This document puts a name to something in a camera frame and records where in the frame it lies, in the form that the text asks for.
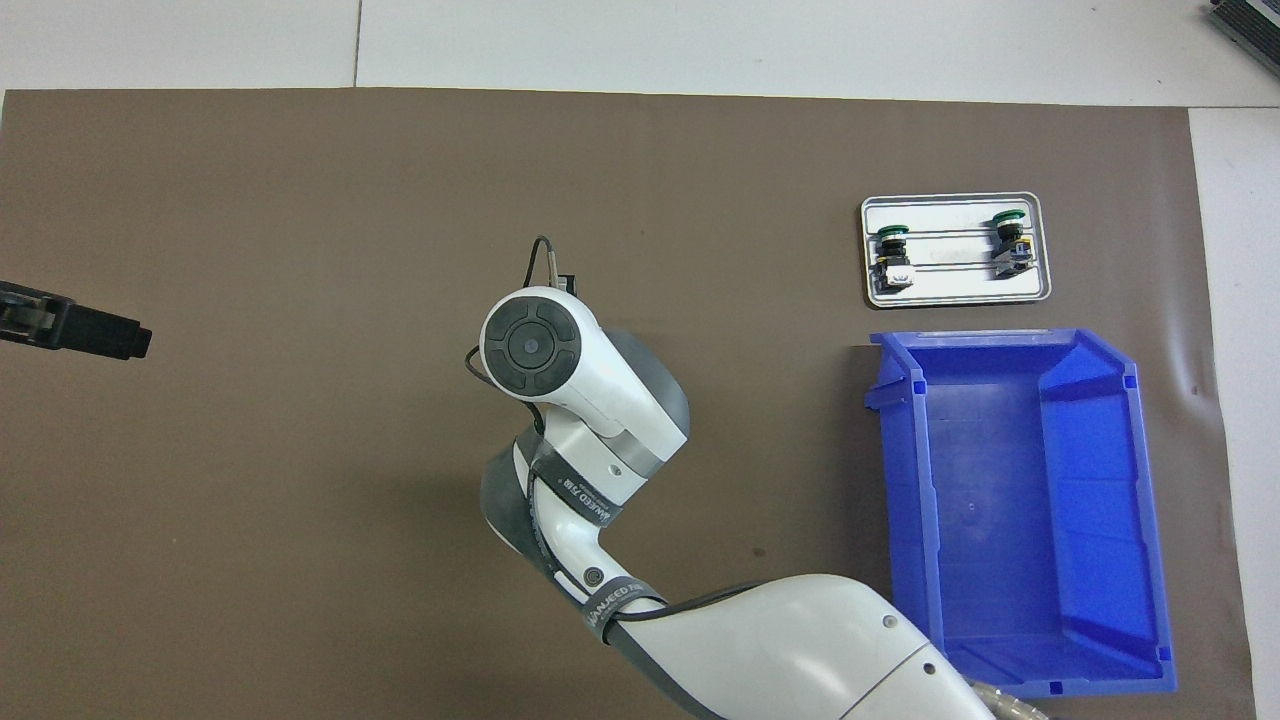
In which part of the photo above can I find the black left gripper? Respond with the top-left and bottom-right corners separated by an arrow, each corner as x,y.
0,281 -> 153,361

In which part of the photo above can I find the green mushroom push button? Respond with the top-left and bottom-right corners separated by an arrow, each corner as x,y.
870,226 -> 917,293
990,210 -> 1033,279

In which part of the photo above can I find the brown table mat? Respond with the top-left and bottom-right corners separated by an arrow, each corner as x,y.
0,88 -> 1256,720

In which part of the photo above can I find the grey metal tray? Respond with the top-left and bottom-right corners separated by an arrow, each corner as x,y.
860,192 -> 1053,308

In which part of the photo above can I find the blue plastic storage bin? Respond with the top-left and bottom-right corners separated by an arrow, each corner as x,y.
863,328 -> 1179,701

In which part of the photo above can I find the grey ribbed device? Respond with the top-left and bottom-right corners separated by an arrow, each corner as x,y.
1205,0 -> 1280,53

